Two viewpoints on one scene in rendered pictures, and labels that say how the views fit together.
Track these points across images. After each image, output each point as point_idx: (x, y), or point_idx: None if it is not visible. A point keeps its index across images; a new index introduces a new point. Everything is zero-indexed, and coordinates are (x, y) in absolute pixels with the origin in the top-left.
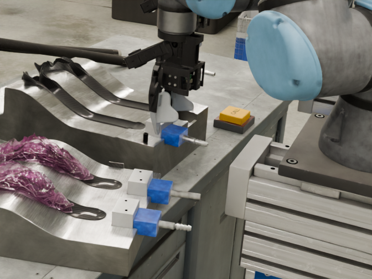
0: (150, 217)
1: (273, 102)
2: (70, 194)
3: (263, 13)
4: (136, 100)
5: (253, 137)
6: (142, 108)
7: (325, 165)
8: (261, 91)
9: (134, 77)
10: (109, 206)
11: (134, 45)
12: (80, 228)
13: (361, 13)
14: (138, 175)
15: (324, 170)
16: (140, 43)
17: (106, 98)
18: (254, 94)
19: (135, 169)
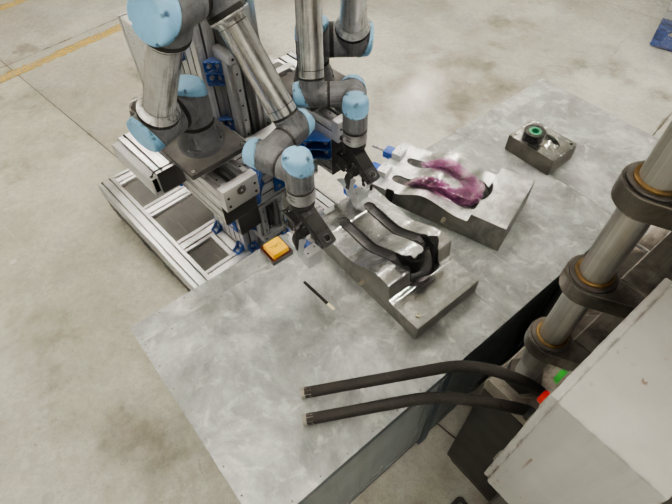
0: (389, 148)
1: (218, 279)
2: (420, 171)
3: (373, 25)
4: (354, 241)
5: (340, 121)
6: (353, 232)
7: (339, 78)
8: (210, 302)
9: (311, 359)
10: (403, 164)
11: (264, 470)
12: (420, 155)
13: (333, 21)
14: (385, 168)
15: (342, 76)
16: (250, 478)
17: (375, 248)
18: (221, 296)
19: (385, 172)
